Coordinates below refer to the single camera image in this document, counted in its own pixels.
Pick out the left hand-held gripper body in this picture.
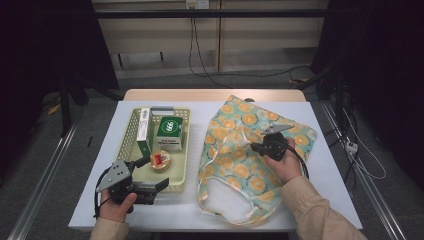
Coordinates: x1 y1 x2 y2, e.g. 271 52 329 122
95 159 158 205

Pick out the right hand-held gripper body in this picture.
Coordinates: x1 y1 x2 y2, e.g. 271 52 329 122
261 124 295 162

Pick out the round tin with red label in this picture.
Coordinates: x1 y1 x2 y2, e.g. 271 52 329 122
149 150 172 173

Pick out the cream perforated plastic basket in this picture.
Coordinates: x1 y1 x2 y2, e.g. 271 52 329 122
114 105 193 194

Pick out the orange slice print cloth bag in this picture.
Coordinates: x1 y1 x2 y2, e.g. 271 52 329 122
196 94 318 227

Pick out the long white green medicine box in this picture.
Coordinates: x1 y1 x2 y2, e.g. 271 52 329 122
136 107 155 158

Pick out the square green white medicine box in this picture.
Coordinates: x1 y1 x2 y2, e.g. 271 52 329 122
155 115 185 152

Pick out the person's right hand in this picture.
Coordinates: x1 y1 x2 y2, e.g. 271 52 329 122
264 137 303 185

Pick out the person's left hand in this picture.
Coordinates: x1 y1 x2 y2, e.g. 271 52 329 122
99 189 138 224

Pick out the white table mat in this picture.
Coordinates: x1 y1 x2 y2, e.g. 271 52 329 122
68 100 364 233

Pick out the black metal stand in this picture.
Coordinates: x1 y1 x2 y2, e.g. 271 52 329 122
59 75 122 138

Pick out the black horizontal bar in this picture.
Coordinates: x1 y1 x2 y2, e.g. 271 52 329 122
94 9 329 20

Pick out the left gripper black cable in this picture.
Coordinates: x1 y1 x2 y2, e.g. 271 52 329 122
93 166 113 219

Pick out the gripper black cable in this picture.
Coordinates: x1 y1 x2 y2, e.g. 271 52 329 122
284 144 310 179
93 166 113 219

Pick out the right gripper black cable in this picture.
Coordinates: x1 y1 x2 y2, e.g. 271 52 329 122
284 144 310 179

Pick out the metal floor rail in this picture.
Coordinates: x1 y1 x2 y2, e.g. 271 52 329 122
8 123 79 240
319 101 408 240

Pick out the white floor cable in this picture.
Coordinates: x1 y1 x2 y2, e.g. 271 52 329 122
343 109 388 181

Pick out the black wall cable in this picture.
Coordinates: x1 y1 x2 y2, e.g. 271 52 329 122
188 8 233 89
192 8 314 78

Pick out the white wall power socket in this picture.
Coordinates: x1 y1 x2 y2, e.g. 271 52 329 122
185 0 210 10

